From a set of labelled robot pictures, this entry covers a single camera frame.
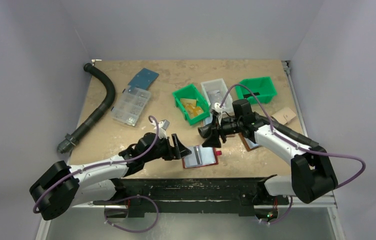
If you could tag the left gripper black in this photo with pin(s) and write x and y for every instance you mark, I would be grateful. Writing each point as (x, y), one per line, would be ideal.
(171, 154)

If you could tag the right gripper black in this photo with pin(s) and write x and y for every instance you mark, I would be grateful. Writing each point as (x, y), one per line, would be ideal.
(219, 129)

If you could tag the red leather card holder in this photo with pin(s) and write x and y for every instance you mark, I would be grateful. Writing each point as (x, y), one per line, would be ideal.
(201, 157)

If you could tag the green bin with yellow items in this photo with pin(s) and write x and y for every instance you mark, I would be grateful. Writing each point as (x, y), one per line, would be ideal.
(192, 104)

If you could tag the white plastic bin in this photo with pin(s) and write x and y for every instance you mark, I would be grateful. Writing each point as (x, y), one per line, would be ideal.
(214, 92)

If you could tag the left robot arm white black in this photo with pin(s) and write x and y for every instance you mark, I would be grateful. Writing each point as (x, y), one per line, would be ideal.
(62, 186)

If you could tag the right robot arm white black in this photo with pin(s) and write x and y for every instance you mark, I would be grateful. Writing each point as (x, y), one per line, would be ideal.
(311, 172)

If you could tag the brown open card holder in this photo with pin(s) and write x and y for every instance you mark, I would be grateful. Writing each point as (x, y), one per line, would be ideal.
(248, 144)

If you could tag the clear compartment screw box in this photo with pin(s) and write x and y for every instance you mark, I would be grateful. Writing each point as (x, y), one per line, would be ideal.
(130, 105)

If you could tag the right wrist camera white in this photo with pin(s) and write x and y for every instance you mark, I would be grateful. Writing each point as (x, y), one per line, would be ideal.
(217, 111)

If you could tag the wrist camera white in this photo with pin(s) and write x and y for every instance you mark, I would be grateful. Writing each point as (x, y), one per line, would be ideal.
(217, 111)
(162, 128)

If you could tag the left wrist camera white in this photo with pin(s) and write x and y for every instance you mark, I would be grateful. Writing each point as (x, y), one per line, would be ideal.
(162, 128)

